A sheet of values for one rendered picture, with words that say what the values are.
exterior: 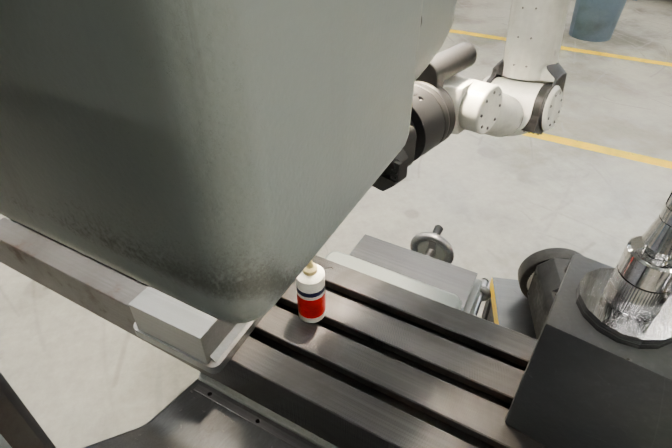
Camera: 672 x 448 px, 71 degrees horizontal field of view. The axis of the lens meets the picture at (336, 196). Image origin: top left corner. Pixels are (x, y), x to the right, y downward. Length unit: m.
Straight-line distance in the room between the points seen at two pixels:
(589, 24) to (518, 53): 4.38
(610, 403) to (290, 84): 0.47
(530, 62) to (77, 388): 1.73
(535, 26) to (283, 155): 0.74
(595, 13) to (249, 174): 5.11
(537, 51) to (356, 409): 0.62
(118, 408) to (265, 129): 1.75
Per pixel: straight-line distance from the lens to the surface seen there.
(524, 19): 0.88
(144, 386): 1.89
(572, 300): 0.54
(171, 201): 0.17
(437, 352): 0.69
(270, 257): 0.19
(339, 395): 0.64
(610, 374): 0.53
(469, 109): 0.63
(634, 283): 0.50
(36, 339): 2.20
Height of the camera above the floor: 1.51
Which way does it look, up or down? 37 degrees down
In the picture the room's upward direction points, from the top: straight up
